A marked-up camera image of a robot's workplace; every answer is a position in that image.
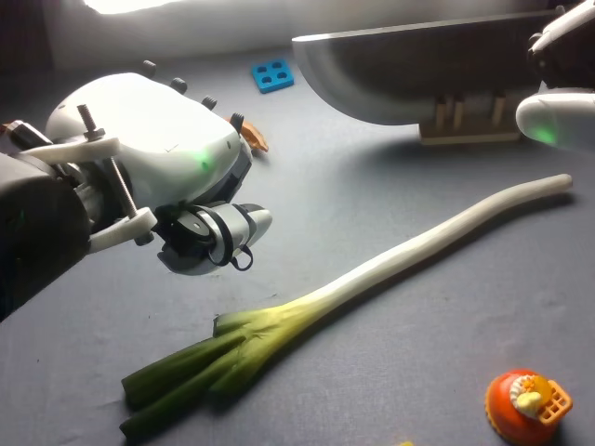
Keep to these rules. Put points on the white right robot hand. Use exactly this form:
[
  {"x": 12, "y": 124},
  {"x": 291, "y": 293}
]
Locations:
[{"x": 558, "y": 121}]

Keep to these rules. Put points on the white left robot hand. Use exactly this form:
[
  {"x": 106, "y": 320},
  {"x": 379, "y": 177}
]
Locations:
[{"x": 153, "y": 125}]

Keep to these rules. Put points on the large steel kitchen knife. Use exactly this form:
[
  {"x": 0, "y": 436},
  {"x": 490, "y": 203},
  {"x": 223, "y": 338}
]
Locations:
[{"x": 395, "y": 79}]

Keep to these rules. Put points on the long green white leek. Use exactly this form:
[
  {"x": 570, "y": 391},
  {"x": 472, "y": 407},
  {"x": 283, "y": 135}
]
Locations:
[{"x": 395, "y": 260}]

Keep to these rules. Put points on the wooden peg board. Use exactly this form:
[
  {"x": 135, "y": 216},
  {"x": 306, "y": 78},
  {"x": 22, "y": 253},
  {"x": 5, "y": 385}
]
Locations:
[{"x": 469, "y": 135}]

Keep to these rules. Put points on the blue square four-hole block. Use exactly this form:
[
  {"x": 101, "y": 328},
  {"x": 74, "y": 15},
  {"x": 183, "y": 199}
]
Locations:
[{"x": 273, "y": 76}]

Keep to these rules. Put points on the orange toy cake with waffle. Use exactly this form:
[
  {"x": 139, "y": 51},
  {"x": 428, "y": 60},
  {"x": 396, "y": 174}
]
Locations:
[{"x": 506, "y": 404}]

